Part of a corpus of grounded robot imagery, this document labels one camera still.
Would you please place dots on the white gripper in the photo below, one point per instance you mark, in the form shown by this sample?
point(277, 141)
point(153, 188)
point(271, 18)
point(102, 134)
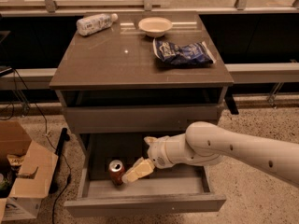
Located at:
point(158, 152)

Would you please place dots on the red coke can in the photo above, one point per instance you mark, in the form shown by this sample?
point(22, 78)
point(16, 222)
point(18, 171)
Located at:
point(116, 171)

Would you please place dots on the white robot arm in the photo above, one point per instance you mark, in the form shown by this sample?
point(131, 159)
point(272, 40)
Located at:
point(204, 144)

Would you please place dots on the closed grey top drawer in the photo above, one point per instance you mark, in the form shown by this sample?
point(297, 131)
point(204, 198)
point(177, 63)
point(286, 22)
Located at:
point(138, 119)

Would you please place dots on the open grey middle drawer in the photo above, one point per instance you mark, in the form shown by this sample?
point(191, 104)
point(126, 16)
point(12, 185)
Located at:
point(181, 189)

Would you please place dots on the grey drawer cabinet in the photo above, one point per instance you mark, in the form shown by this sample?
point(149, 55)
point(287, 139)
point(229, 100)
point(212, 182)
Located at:
point(117, 67)

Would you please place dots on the black cabinet foot bar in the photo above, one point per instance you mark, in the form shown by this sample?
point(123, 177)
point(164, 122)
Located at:
point(64, 137)

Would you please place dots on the blue chip bag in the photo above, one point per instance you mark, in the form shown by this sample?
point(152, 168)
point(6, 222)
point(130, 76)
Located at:
point(194, 54)

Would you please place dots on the open cardboard box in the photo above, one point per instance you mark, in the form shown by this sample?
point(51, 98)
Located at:
point(26, 173)

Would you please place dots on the white paper bowl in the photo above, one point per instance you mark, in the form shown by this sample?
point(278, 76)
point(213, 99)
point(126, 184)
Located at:
point(155, 26)

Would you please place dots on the clear plastic water bottle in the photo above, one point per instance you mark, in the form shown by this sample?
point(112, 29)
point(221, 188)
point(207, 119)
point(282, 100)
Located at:
point(95, 23)

